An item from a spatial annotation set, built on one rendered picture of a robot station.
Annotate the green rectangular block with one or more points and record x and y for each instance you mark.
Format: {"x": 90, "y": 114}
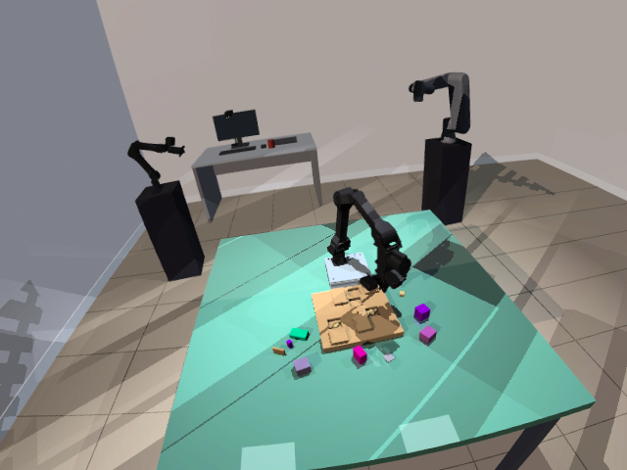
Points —
{"x": 299, "y": 333}

